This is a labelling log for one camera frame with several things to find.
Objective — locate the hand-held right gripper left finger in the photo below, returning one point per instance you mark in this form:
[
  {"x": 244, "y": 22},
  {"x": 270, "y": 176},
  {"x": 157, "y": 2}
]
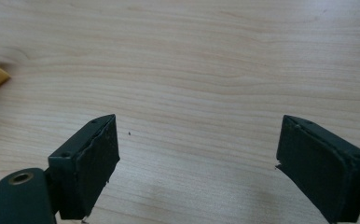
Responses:
[{"x": 88, "y": 174}]

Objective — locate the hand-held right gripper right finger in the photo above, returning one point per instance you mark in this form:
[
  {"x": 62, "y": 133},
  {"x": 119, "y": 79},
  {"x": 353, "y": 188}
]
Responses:
[{"x": 321, "y": 168}]

